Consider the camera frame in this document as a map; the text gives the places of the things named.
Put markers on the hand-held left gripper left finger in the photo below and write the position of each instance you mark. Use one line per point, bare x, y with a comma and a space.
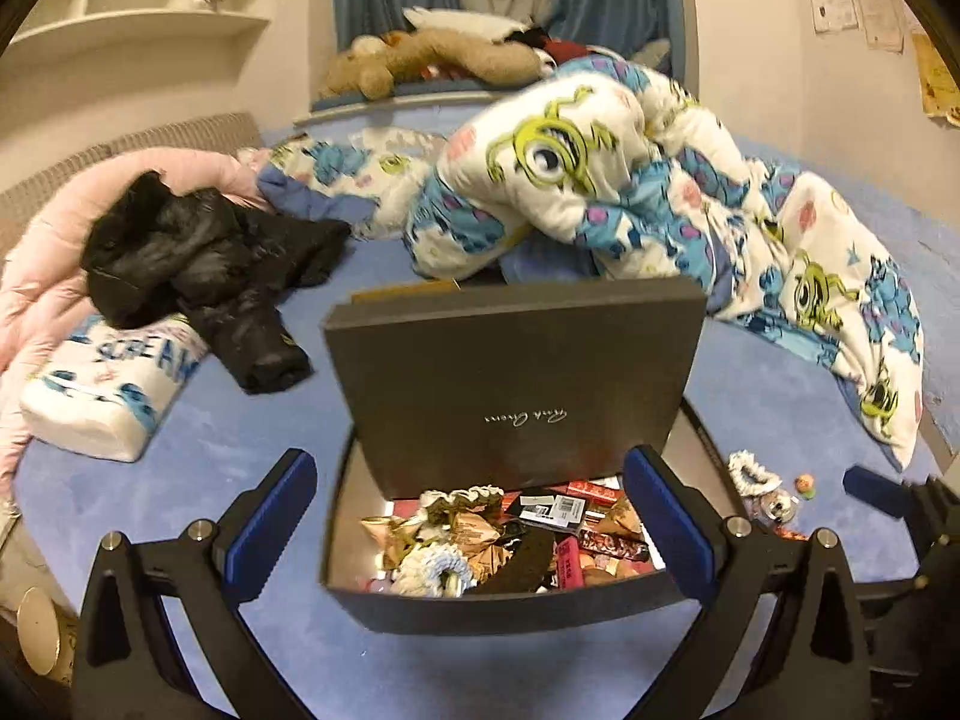
270, 525

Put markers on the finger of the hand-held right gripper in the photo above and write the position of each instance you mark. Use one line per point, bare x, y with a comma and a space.
877, 489

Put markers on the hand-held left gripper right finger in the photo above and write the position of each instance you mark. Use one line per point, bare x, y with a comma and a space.
667, 525

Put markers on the brown triangular packet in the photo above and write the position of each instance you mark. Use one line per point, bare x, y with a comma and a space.
471, 531
390, 540
619, 523

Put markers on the black white packet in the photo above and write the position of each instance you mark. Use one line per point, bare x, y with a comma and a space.
551, 511

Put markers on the light blue scrunchie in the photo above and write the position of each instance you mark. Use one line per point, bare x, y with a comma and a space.
427, 574

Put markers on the cream lace scrunchie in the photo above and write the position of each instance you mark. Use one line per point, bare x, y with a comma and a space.
465, 499

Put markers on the black storage box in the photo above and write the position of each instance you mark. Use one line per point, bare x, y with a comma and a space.
510, 360

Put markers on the orange round candy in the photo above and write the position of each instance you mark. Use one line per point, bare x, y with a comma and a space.
805, 481

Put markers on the red white box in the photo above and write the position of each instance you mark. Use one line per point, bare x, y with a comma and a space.
592, 488

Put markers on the blue bed sheet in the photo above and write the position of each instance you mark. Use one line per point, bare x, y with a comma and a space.
247, 427

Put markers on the white lace scrunchie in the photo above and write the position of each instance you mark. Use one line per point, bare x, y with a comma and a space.
754, 471

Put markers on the dark brown fuzzy scrunchie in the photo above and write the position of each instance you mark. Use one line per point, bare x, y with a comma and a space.
525, 559

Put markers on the white printed pillow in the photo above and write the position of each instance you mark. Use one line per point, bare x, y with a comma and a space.
97, 397

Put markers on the gold printed canister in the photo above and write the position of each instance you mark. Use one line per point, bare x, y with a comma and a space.
45, 630

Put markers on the black puffer jacket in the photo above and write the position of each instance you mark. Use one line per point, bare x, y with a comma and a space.
202, 255

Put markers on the pink quilt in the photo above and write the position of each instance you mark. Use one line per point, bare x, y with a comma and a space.
45, 255

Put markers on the printed cartoon blanket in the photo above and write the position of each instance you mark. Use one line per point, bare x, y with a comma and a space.
555, 157

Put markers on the grey checked headboard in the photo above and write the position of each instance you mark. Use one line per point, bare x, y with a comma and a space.
112, 157

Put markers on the yellow award certificate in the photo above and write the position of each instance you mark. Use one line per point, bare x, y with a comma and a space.
937, 82

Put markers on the white framed certificate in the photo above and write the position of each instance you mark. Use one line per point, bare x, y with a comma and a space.
832, 9
880, 13

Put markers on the black red plush toy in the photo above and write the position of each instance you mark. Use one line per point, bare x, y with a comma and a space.
551, 49

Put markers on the brown plush dog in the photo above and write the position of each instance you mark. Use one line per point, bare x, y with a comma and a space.
442, 56

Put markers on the small white shelf ornament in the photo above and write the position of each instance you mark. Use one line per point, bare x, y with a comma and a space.
208, 3

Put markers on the white plush toy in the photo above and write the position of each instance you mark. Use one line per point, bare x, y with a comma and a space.
457, 21

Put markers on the white wall shelf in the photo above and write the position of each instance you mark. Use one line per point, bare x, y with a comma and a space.
150, 22

